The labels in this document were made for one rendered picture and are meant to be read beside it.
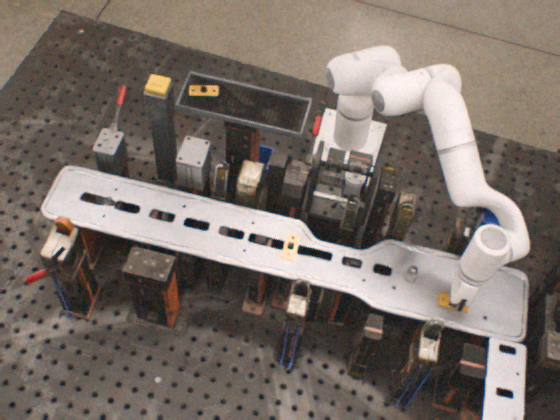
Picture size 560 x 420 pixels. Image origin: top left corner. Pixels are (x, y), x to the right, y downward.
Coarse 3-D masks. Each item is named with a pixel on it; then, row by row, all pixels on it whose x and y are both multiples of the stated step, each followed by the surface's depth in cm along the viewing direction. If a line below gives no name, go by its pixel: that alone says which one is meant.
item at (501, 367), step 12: (492, 348) 184; (516, 348) 184; (492, 360) 182; (504, 360) 182; (516, 360) 182; (492, 372) 180; (504, 372) 180; (516, 372) 181; (492, 384) 178; (504, 384) 179; (516, 384) 179; (492, 396) 177; (516, 396) 177; (492, 408) 175; (504, 408) 175; (516, 408) 175
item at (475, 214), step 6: (468, 210) 190; (474, 210) 188; (480, 210) 183; (486, 210) 182; (468, 216) 189; (474, 216) 190; (480, 216) 188; (468, 222) 191; (474, 222) 191; (462, 228) 193; (474, 228) 192; (462, 234) 194; (468, 240) 196
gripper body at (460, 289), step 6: (456, 270) 182; (456, 276) 180; (456, 282) 178; (462, 282) 173; (456, 288) 177; (462, 288) 174; (468, 288) 173; (474, 288) 173; (456, 294) 177; (462, 294) 175; (468, 294) 175; (474, 294) 175; (450, 300) 181; (456, 300) 178; (468, 300) 177
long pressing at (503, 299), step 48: (48, 192) 200; (96, 192) 201; (144, 192) 202; (144, 240) 194; (192, 240) 195; (240, 240) 196; (384, 240) 199; (336, 288) 190; (384, 288) 191; (432, 288) 192; (480, 288) 193; (528, 288) 195
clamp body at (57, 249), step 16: (48, 240) 185; (64, 240) 185; (80, 240) 190; (48, 256) 182; (64, 256) 183; (80, 256) 193; (64, 272) 187; (80, 272) 198; (64, 288) 200; (80, 288) 203; (96, 288) 214; (64, 304) 207; (80, 304) 205; (96, 304) 214
